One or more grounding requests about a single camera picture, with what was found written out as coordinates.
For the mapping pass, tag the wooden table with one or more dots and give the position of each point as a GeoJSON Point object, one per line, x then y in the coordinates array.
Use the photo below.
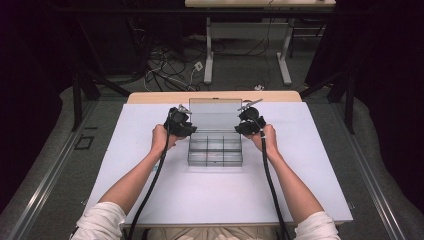
{"type": "Point", "coordinates": [153, 97]}

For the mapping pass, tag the person's white sleeve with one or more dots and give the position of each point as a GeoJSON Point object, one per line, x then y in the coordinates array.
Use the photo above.
{"type": "Point", "coordinates": [100, 223]}
{"type": "Point", "coordinates": [316, 228]}

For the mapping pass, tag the small white adapter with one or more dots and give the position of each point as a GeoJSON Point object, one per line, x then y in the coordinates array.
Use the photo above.
{"type": "Point", "coordinates": [259, 87]}

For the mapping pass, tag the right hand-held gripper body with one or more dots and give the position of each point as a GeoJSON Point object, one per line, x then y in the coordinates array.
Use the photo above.
{"type": "Point", "coordinates": [254, 118]}

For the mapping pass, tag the white power strip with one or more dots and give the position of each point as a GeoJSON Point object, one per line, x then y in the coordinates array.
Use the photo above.
{"type": "Point", "coordinates": [178, 82]}

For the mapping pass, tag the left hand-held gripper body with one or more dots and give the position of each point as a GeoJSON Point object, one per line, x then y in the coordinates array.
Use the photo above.
{"type": "Point", "coordinates": [176, 121]}

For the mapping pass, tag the white wall plug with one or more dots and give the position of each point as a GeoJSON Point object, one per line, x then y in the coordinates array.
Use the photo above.
{"type": "Point", "coordinates": [198, 66]}

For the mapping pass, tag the black metal stand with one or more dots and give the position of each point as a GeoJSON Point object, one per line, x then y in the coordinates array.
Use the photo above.
{"type": "Point", "coordinates": [77, 100]}
{"type": "Point", "coordinates": [349, 106]}

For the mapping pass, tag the person's right hand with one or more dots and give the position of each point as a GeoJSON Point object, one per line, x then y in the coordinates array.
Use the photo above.
{"type": "Point", "coordinates": [268, 140]}

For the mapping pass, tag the person's left hand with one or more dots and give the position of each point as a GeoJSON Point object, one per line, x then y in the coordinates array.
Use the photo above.
{"type": "Point", "coordinates": [160, 140]}

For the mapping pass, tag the person's left white sleeve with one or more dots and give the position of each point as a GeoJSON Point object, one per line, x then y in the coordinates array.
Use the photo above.
{"type": "Point", "coordinates": [100, 223]}

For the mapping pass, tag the person's beige lap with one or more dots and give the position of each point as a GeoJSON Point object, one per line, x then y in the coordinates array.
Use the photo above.
{"type": "Point", "coordinates": [213, 234]}

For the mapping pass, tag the white-legged desk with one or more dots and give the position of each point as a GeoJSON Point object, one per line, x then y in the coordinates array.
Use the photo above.
{"type": "Point", "coordinates": [246, 30]}

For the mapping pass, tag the white table board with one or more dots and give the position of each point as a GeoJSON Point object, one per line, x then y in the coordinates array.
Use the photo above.
{"type": "Point", "coordinates": [213, 196]}

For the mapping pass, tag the dark curtain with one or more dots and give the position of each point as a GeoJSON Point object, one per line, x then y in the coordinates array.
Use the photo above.
{"type": "Point", "coordinates": [30, 100]}
{"type": "Point", "coordinates": [390, 100]}

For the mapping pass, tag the person's right white sleeve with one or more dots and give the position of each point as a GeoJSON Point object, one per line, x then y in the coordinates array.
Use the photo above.
{"type": "Point", "coordinates": [316, 228]}

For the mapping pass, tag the aluminium floor rail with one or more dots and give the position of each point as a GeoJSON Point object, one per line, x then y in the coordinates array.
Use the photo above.
{"type": "Point", "coordinates": [50, 180]}
{"type": "Point", "coordinates": [373, 186]}

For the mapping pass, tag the clear plastic compartment box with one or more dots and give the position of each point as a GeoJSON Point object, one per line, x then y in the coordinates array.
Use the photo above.
{"type": "Point", "coordinates": [215, 146]}

